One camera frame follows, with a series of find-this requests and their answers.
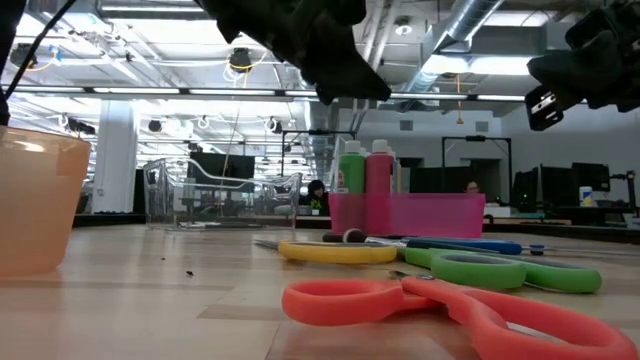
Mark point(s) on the black metal stand frame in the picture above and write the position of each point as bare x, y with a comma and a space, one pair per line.
475, 138

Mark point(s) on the black wall screen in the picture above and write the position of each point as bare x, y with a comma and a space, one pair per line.
235, 165

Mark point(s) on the green scissors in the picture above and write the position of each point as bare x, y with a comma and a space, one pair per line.
420, 257

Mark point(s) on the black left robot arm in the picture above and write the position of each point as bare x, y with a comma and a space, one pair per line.
10, 50

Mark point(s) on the silver spiral ventilation duct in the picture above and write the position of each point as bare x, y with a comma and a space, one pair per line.
320, 145

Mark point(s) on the ceiling light strip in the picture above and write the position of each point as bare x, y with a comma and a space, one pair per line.
150, 91

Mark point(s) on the blue scissors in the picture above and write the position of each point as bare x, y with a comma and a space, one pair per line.
475, 245

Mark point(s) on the silver angled ventilation duct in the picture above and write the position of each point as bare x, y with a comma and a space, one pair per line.
470, 20

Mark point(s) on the clear plastic bin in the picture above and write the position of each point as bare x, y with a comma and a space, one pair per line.
165, 200

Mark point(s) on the orange translucent plastic bin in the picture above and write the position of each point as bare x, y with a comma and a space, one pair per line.
35, 210

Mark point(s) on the white pillar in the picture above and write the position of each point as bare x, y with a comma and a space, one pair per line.
115, 160

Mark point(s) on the black ceiling dome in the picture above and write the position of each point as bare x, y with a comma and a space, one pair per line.
240, 60

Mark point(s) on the red plastic bin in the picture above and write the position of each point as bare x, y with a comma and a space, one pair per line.
425, 215

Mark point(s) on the green paint bottle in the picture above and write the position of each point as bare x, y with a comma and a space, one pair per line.
352, 172

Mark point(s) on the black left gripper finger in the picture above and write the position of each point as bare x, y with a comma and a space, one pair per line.
355, 57
332, 85

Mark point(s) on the yellow scissors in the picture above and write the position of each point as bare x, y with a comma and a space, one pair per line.
340, 254

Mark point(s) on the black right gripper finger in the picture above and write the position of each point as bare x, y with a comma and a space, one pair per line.
585, 80
590, 52

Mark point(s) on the pink paint bottle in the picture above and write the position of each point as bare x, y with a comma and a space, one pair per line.
379, 172

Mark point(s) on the orange scissors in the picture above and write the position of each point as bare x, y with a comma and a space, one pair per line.
440, 300

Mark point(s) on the person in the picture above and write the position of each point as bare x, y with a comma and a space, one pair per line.
472, 187
317, 197

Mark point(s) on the yellow hanging pendant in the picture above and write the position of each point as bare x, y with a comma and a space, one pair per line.
459, 120

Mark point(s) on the white background container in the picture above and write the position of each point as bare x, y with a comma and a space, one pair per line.
586, 196

